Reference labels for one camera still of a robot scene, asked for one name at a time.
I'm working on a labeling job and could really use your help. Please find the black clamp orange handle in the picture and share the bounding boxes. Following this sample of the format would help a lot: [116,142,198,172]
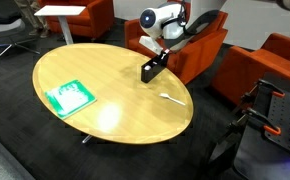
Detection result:
[240,78,286,103]
[229,107,283,137]

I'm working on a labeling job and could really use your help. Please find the white side table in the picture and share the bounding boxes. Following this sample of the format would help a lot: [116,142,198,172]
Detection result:
[33,4,87,46]

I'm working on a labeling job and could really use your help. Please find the red armchair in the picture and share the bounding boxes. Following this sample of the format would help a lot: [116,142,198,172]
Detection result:
[211,32,290,105]
[37,0,115,40]
[124,10,229,85]

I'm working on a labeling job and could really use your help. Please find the metal table leg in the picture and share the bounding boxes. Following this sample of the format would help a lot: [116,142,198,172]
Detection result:
[81,134,95,145]

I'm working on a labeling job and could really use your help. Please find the grey chair metal star base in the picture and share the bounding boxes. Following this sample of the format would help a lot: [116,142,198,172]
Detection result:
[0,0,42,65]

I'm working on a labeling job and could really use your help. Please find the green sheet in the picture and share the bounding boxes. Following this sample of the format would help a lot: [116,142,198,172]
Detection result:
[44,79,98,120]

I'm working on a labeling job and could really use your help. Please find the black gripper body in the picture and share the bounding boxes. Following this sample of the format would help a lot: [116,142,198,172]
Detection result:
[152,49,166,66]

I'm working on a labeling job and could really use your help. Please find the black cart support frame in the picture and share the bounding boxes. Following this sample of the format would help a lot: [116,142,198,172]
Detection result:
[203,116,253,180]

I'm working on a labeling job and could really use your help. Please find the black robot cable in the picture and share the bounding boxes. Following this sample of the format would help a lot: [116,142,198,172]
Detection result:
[160,2,189,32]

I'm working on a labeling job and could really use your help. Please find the person legs khaki trousers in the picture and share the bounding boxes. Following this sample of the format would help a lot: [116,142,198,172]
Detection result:
[14,0,50,38]

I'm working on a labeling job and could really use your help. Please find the black perforated mounting board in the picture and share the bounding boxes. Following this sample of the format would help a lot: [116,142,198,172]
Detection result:
[233,71,290,180]

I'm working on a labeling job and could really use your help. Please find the white plastic fork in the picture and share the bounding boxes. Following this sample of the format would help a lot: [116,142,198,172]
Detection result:
[158,92,187,107]

